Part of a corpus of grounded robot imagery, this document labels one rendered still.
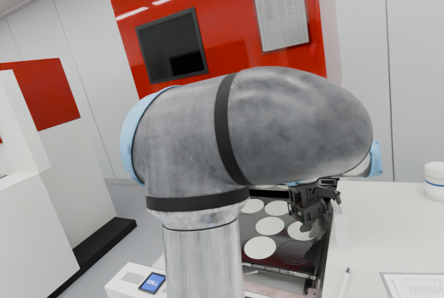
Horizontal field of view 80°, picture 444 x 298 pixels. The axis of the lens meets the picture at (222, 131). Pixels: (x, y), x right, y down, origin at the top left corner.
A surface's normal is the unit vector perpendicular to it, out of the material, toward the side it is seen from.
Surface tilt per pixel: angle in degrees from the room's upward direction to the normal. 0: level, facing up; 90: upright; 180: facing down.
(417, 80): 90
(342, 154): 107
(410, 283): 0
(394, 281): 0
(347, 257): 0
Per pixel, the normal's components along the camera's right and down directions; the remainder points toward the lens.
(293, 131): 0.07, 0.03
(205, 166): -0.36, 0.56
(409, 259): -0.21, -0.94
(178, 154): -0.31, 0.11
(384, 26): -0.44, 0.33
